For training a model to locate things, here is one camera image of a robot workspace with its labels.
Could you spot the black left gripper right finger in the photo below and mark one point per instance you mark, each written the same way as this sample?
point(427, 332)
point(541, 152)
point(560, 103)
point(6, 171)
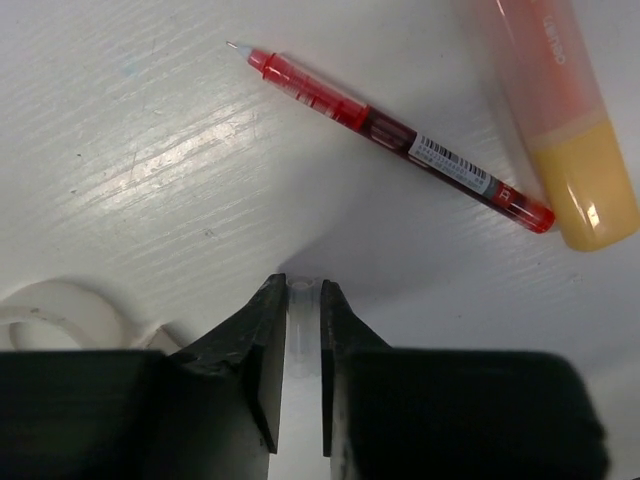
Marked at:
point(398, 413)

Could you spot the clear tape roll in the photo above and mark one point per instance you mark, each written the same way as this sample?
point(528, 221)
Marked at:
point(57, 315)

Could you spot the red pencil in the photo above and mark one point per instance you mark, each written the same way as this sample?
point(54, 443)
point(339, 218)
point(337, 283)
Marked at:
point(396, 137)

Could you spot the clear small cap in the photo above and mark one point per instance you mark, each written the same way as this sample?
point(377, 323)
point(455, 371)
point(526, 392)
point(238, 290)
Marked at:
point(302, 359)

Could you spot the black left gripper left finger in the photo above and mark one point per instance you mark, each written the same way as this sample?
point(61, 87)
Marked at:
point(209, 411)

